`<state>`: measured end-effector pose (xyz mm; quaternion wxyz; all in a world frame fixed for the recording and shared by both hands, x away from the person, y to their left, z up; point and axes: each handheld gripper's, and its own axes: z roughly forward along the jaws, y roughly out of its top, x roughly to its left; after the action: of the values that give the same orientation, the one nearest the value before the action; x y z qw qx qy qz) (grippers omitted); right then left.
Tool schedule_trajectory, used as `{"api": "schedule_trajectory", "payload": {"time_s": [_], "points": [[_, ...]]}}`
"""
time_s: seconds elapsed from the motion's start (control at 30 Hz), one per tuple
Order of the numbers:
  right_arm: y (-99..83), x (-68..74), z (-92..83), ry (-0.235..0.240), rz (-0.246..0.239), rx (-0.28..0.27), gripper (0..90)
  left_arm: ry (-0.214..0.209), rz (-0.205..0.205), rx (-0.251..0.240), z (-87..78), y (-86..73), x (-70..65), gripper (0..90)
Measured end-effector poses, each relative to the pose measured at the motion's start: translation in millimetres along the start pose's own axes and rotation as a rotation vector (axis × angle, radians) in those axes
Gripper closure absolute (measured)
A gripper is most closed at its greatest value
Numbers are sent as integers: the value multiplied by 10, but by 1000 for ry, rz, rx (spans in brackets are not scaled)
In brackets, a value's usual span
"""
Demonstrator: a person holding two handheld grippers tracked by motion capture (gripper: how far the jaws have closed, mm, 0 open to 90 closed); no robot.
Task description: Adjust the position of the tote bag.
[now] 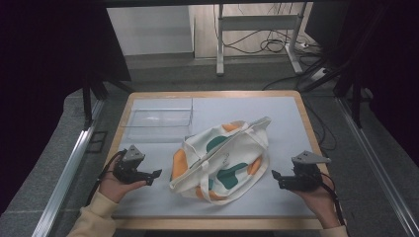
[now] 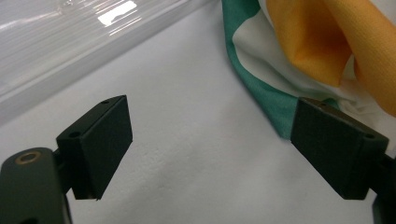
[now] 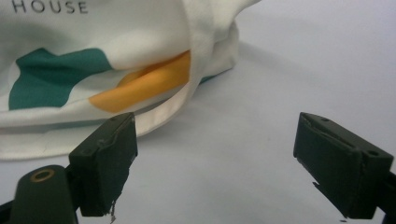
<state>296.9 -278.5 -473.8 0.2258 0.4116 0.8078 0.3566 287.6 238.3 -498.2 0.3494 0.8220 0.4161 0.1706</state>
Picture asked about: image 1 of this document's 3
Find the aluminium rail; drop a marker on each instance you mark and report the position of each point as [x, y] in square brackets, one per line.
[378, 164]
[70, 164]

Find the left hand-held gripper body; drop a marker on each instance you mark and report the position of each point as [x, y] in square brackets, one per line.
[130, 171]

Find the person's right hand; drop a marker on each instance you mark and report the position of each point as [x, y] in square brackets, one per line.
[318, 204]

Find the white power strip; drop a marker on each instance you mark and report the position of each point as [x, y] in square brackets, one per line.
[318, 74]

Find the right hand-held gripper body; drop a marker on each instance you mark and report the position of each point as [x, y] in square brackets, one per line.
[306, 177]

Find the black floor bracket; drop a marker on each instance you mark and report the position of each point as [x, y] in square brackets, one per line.
[97, 142]

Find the white tote bag with patches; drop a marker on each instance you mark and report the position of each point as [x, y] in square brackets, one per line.
[224, 158]

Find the person's left hand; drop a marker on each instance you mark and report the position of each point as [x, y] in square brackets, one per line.
[113, 189]

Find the black metal stand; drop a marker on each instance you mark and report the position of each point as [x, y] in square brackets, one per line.
[355, 98]
[87, 102]

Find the clear plastic container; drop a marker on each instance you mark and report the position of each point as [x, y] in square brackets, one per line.
[158, 125]

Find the white metal desk frame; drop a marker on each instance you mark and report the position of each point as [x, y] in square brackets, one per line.
[257, 22]

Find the white board panel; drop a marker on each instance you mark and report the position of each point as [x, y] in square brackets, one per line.
[148, 29]

